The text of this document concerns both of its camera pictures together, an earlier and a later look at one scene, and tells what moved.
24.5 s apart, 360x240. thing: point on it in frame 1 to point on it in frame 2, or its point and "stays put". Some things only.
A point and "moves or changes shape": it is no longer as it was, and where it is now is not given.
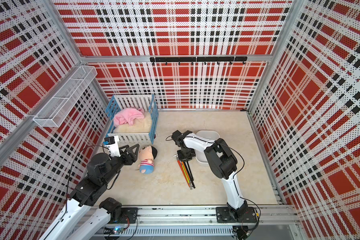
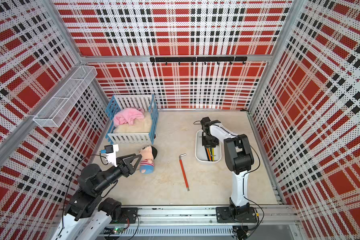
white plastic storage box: [212, 135] stays put
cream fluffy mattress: [143, 126] stays put
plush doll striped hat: [147, 154] stays put
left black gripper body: [125, 159] to [125, 171]
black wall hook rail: [197, 59] stays put
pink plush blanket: [128, 115] stays put
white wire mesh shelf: [53, 112] stays put
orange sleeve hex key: [186, 171] moves or changes shape
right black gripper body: [186, 153] to [208, 140]
